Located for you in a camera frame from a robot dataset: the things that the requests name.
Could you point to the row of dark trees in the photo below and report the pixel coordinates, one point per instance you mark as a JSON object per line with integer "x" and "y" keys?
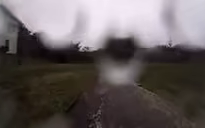
{"x": 66, "y": 55}

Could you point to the grey asphalt path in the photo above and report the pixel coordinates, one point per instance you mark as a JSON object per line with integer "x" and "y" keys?
{"x": 130, "y": 110}

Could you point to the grass field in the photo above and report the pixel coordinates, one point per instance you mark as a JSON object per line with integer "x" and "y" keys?
{"x": 40, "y": 86}

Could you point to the grass verge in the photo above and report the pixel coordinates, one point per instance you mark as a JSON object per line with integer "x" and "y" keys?
{"x": 176, "y": 80}

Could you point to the dark building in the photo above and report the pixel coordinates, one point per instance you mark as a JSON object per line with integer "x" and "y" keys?
{"x": 28, "y": 45}

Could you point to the white house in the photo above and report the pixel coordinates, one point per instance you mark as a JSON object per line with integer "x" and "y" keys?
{"x": 3, "y": 35}

